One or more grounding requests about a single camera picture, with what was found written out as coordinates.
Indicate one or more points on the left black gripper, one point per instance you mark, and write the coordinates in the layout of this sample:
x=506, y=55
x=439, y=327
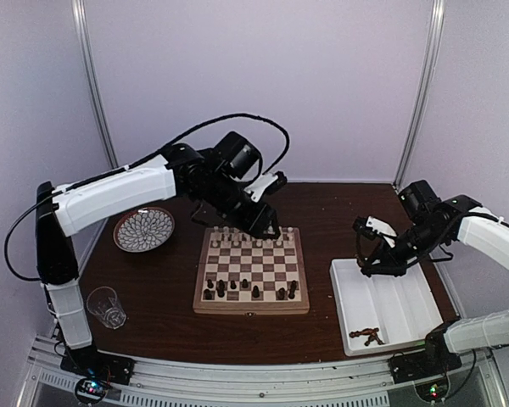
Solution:
x=257, y=225

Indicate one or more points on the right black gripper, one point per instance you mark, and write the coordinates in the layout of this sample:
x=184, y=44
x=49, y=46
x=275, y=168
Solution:
x=394, y=265

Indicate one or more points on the wooden chess board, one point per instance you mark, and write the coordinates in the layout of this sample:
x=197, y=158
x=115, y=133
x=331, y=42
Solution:
x=268, y=268

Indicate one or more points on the dark king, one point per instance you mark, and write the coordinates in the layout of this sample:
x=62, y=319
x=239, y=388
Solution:
x=256, y=291

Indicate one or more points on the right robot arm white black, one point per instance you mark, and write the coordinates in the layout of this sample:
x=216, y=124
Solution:
x=437, y=223

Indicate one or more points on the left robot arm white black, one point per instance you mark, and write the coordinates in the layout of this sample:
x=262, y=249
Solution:
x=211, y=175

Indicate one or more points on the white chess pieces row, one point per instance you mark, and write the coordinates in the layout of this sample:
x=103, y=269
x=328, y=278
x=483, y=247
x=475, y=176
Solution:
x=226, y=237

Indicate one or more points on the brown chess piece pile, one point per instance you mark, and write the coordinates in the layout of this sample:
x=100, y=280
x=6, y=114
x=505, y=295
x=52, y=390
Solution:
x=371, y=334

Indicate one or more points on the white plastic compartment tray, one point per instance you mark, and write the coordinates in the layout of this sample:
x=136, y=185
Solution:
x=402, y=307

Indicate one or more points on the patterned ceramic plate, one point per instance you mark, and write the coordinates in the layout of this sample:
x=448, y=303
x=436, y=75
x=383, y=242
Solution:
x=143, y=230

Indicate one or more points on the clear drinking glass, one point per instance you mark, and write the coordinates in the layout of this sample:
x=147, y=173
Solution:
x=104, y=304

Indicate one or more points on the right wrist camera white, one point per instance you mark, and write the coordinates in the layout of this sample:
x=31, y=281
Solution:
x=371, y=227

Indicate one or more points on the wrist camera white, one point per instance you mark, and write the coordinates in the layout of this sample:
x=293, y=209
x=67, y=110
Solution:
x=266, y=184
x=371, y=227

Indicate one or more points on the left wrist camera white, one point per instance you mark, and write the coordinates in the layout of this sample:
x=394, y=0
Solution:
x=266, y=184

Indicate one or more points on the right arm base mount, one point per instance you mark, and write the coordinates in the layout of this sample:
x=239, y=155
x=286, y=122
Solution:
x=417, y=366

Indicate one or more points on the front aluminium rail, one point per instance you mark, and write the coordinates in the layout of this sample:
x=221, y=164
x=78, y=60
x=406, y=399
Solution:
x=364, y=382

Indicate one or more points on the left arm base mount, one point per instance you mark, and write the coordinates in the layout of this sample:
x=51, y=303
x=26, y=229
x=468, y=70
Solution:
x=88, y=361

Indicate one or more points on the right aluminium frame post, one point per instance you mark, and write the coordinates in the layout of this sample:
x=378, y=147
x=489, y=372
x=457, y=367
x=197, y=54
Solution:
x=430, y=59

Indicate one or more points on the aluminium frame post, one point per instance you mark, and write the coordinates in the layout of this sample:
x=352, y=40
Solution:
x=430, y=59
x=82, y=31

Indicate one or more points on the left aluminium frame post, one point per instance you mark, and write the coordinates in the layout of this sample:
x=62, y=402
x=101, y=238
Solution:
x=82, y=31

